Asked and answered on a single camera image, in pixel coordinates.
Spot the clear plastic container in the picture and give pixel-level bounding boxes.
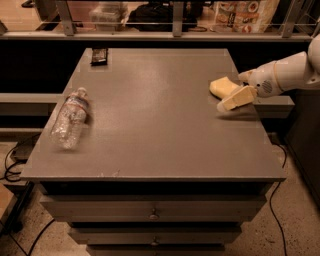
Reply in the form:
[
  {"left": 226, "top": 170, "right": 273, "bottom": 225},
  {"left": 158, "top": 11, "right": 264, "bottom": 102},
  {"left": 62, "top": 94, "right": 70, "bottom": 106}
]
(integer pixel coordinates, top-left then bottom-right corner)
[{"left": 89, "top": 1, "right": 128, "bottom": 31}]

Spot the black floor cable right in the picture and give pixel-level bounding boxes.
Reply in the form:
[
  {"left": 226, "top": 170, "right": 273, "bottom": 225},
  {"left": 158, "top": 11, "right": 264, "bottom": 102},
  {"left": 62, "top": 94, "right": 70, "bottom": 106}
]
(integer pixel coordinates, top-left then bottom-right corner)
[{"left": 268, "top": 141, "right": 289, "bottom": 256}]

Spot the grey drawer cabinet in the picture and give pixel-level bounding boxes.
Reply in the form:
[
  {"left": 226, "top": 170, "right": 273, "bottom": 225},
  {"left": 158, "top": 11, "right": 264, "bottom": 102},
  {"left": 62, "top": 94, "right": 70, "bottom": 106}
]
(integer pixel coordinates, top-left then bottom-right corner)
[{"left": 22, "top": 49, "right": 285, "bottom": 256}]

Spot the clear plastic water bottle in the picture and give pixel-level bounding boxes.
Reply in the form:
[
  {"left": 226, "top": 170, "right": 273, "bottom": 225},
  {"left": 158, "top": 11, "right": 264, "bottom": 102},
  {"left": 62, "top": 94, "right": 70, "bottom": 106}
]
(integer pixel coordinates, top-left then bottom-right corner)
[{"left": 50, "top": 87, "right": 90, "bottom": 150}]

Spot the yellow sponge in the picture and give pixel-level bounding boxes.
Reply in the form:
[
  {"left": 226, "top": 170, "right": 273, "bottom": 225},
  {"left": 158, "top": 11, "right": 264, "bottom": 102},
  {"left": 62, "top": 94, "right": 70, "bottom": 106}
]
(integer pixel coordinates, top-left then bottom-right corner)
[{"left": 209, "top": 77, "right": 240, "bottom": 99}]

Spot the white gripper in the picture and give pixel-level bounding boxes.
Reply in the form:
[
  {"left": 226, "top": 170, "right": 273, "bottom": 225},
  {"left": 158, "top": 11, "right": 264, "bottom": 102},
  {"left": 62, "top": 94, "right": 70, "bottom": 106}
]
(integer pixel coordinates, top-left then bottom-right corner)
[{"left": 217, "top": 61, "right": 282, "bottom": 112}]

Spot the metal railing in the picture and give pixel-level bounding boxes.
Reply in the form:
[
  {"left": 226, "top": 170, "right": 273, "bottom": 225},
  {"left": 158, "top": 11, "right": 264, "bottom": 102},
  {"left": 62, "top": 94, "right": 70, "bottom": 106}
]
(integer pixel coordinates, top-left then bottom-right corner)
[{"left": 0, "top": 0, "right": 320, "bottom": 42}]

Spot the black bag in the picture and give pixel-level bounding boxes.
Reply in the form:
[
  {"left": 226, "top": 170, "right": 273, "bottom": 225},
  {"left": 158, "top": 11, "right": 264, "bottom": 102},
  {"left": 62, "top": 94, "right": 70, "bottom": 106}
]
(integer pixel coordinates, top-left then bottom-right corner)
[{"left": 126, "top": 1, "right": 203, "bottom": 32}]

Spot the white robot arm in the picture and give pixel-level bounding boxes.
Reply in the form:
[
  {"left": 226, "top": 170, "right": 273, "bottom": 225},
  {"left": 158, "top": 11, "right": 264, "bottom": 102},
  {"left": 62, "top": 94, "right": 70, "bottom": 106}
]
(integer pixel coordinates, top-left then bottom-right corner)
[{"left": 209, "top": 35, "right": 320, "bottom": 112}]

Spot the black floor cables left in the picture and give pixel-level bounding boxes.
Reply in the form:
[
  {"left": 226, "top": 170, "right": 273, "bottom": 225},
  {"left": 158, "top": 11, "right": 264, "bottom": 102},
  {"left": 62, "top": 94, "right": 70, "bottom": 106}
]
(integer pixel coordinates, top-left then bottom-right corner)
[{"left": 0, "top": 133, "right": 56, "bottom": 256}]

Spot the small dark packet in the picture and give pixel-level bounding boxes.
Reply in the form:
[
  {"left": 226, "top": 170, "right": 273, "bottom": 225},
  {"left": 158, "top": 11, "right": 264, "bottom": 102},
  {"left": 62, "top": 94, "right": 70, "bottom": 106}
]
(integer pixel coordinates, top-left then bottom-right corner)
[{"left": 91, "top": 48, "right": 108, "bottom": 66}]

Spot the printed food bag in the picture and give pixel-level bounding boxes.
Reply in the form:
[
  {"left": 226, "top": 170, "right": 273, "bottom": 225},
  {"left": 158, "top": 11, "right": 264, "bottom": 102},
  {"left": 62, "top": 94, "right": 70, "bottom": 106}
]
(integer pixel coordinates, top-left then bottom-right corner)
[{"left": 211, "top": 0, "right": 280, "bottom": 33}]

